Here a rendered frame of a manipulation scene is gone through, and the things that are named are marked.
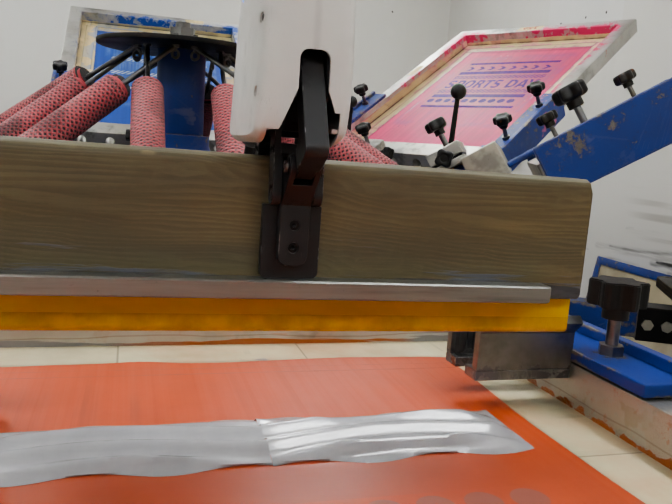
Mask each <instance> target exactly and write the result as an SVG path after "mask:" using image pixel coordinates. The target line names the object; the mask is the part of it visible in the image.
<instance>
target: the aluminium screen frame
mask: <svg viewBox="0 0 672 504"><path fill-rule="evenodd" d="M447 340H448V332H405V331H0V348H13V347H82V346H150V345H218V344H286V343H355V342H423V341H447ZM526 380H528V381H529V382H531V383H533V384H534V385H536V386H537V387H539V388H541V389H542V390H544V391H545V392H547V393H549V394H550V395H552V396H553V397H555V398H557V399H558V400H560V401H561V402H563V403H565V404H566V405H568V406H569V407H571V408H573V409H574V410H576V411H577V412H579V413H581V414H582V415H584V416H585V417H587V418H589V419H590V420H592V421H593V422H595V423H597V424H598V425H600V426H601V427H603V428H605V429H606V430H608V431H609V432H611V433H613V434H614V435H616V436H617V437H619V438H621V439H622V440H624V441H625V442H627V443H629V444H630V445H632V446H633V447H635V448H637V449H638V450H640V451H642V452H643V453H645V454H646V455H648V456H650V457H651V458H653V459H654V460H656V461H658V462H659V463H661V464H662V465H664V466H666V467H667V468H669V469H670V470H672V397H668V398H645V399H644V398H642V397H640V396H638V395H636V394H634V393H632V392H630V391H628V390H627V389H625V388H623V387H621V386H619V385H617V384H615V383H613V382H611V381H609V380H607V379H605V378H603V377H601V376H600V375H598V374H596V373H594V372H592V371H590V370H588V369H586V368H584V367H582V366H580V365H578V364H576V363H574V362H572V361H571V367H570V376H569V378H551V379H526Z"/></svg>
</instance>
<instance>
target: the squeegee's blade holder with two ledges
mask: <svg viewBox="0 0 672 504"><path fill-rule="evenodd" d="M0 295H21V296H86V297H151V298H216V299H281V300H346V301H410V302H475V303H540V304H547V303H549V302H550V297H551V287H550V286H547V285H544V284H542V283H526V282H486V281H446V280H405V279H365V278H325V277H314V278H313V279H277V278H263V277H262V276H245V275H205V274H165V273H125V272H85V271H45V270H4V269H0Z"/></svg>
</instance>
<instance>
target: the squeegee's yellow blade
mask: <svg viewBox="0 0 672 504"><path fill-rule="evenodd" d="M569 305H570V299H550V302H549V303H547V304H540V303H475V302H410V301H346V300H281V299H216V298H151V297H86V296H21V295H0V312H74V313H182V314H290V315H398V316H506V317H568V313H569Z"/></svg>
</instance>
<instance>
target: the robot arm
mask: <svg viewBox="0 0 672 504"><path fill-rule="evenodd" d="M355 12H356V0H241V8H240V17H239V27H238V38H237V50H236V62H235V75H234V87H233V98H232V109H231V120H230V133H231V135H232V136H233V137H234V138H235V139H236V140H237V141H242V142H256V145H255V155H269V156H270V162H269V188H268V200H269V203H262V211H261V228H260V245H259V262H258V272H259V274H260V275H261V276H262V277H263V278H277V279H313V278H314V277H315V276H316V275H317V267H318V253H319V239H320V225H321V211H322V207H321V204H322V200H323V184H324V172H325V169H324V166H325V162H326V160H327V159H328V156H329V150H330V147H332V146H334V145H336V144H337V143H338V142H340V141H341V140H342V139H343V138H344V136H345V134H346V130H347V125H348V119H349V111H350V102H351V92H352V80H353V63H354V43H355ZM281 137H285V138H295V144H289V143H281ZM283 157H287V159H286V160H284V163H283ZM283 169H284V172H283Z"/></svg>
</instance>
